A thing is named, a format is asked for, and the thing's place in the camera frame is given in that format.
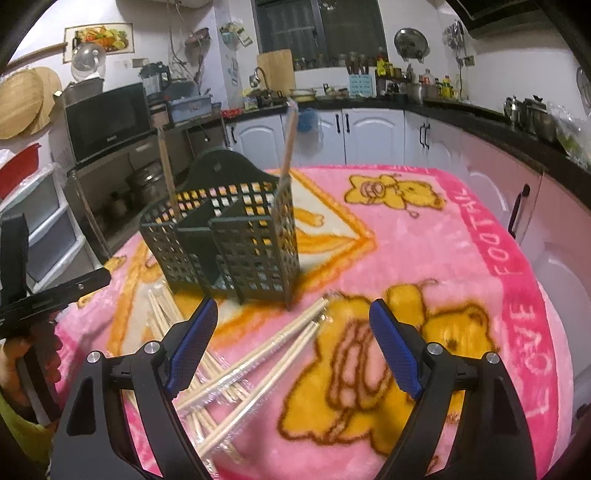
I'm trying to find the tall steel pot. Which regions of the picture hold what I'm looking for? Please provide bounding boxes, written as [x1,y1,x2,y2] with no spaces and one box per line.
[526,95,559,141]

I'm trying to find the wooden cutting board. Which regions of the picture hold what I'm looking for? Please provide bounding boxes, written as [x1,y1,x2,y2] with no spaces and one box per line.
[256,49,295,88]

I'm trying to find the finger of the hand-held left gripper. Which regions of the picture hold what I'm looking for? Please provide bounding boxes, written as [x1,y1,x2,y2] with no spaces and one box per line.
[54,268,113,308]

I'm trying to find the pile of wooden chopsticks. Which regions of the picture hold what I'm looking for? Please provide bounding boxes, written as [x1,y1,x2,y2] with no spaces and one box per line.
[131,284,245,478]

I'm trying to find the black microwave oven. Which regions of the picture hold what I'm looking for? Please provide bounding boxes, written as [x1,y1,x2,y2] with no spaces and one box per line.
[62,82,153,166]

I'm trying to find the pink printed blanket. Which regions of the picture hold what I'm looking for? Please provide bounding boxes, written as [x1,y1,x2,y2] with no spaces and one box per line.
[51,165,575,480]

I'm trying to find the person's green clothing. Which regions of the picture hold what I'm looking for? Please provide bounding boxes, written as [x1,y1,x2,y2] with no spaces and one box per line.
[0,392,51,467]

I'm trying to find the steel pot lid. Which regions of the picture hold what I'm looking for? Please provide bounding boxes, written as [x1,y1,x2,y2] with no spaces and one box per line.
[394,28,429,61]

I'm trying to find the dark framed window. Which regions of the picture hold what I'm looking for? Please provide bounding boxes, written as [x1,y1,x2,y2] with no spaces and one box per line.
[252,0,386,70]

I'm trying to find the person's left hand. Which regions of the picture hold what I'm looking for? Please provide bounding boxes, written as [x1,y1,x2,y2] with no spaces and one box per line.
[0,320,64,408]

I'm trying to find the hanging steel pan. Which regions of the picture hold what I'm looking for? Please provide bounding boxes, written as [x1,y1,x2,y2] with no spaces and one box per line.
[185,28,211,52]

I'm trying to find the plastic bag of greens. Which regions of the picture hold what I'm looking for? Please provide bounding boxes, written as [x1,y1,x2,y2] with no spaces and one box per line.
[549,104,591,167]

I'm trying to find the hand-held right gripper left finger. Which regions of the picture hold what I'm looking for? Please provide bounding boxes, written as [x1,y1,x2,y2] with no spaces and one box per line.
[48,298,219,480]

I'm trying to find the blue knife block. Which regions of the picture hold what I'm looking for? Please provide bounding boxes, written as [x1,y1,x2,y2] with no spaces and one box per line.
[348,74,376,97]

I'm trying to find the metal shelf rack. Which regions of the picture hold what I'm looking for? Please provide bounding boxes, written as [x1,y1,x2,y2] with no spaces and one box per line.
[65,113,232,259]

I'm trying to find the dark green utensil holder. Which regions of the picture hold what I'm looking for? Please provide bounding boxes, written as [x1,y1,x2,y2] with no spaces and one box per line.
[139,148,300,311]

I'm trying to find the curved steel faucet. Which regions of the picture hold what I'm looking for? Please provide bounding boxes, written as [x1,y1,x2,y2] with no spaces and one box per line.
[249,67,271,93]

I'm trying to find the stacked steel pots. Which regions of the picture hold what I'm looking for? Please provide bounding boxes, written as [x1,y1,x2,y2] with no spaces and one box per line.
[127,166,164,204]

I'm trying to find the glass pot lid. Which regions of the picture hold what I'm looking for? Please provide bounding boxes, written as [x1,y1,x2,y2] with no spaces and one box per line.
[71,42,108,80]

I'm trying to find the row of condiment bottles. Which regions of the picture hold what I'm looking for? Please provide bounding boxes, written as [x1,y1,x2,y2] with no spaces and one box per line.
[376,60,462,100]

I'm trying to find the round bamboo tray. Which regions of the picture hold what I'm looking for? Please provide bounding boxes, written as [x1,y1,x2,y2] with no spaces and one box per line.
[0,67,47,140]

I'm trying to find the black range hood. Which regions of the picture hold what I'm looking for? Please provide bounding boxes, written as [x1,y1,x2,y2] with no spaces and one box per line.
[445,0,561,38]

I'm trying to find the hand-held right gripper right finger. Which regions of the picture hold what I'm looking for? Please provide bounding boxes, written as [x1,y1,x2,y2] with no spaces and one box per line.
[368,298,539,480]

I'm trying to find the round wooden board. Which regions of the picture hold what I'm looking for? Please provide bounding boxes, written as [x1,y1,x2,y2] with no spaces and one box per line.
[32,66,63,134]

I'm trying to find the steel rectangular container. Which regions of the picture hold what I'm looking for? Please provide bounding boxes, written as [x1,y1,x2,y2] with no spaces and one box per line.
[62,78,106,104]

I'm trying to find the row of glass jars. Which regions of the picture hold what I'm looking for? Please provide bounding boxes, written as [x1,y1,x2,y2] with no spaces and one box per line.
[293,53,377,70]

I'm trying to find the food wall poster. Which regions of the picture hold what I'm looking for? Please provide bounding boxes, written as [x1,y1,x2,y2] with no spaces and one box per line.
[64,24,134,64]

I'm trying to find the blue dish rack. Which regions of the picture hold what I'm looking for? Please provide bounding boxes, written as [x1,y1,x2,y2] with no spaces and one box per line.
[166,95,215,125]

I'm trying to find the small steel kettle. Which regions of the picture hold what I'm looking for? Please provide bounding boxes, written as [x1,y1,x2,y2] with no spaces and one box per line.
[503,96,532,132]

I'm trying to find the black blender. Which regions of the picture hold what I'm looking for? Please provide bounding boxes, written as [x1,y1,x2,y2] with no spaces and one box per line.
[140,62,169,104]

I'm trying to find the red plastic basin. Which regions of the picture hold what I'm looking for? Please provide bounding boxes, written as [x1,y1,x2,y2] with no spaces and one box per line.
[0,143,42,197]

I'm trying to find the hanging kitchen utensils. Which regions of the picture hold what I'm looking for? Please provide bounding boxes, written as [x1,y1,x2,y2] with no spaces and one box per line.
[445,21,465,52]

